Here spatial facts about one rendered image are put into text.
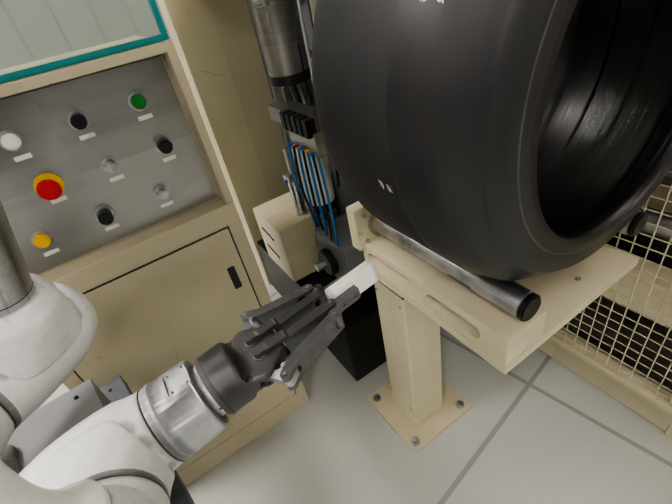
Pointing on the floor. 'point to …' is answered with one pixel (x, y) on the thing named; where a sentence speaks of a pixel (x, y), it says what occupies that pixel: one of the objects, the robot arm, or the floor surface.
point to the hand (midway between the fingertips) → (352, 284)
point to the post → (410, 354)
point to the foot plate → (435, 422)
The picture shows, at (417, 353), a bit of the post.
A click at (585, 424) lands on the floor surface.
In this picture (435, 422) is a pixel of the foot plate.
